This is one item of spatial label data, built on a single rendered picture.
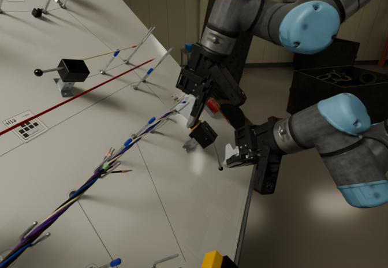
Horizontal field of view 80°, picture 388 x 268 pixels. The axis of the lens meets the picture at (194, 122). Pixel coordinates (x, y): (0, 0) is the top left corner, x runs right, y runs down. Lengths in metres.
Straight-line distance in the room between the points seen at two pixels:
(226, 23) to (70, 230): 0.46
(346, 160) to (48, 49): 0.64
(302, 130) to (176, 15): 5.46
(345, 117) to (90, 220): 0.45
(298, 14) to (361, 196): 0.31
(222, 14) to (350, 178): 0.38
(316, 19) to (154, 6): 5.48
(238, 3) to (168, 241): 0.49
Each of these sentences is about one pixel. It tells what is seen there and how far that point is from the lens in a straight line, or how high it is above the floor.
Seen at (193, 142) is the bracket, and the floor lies 1.08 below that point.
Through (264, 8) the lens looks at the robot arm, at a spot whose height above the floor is 1.42.
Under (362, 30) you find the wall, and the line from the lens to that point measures 7.68.
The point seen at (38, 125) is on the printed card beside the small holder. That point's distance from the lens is 0.50.
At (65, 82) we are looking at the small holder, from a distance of 0.54.
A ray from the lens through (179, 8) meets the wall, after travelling 5.82.
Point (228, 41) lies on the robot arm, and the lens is 0.53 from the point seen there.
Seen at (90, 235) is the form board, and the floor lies 1.09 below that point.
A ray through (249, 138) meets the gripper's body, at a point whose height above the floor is 1.15.
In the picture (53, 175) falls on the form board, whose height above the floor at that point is 1.17.
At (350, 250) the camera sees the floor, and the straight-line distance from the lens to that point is 2.00.
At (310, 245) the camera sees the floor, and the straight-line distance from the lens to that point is 1.91.
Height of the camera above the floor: 1.42
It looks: 27 degrees down
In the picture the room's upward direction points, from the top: straight up
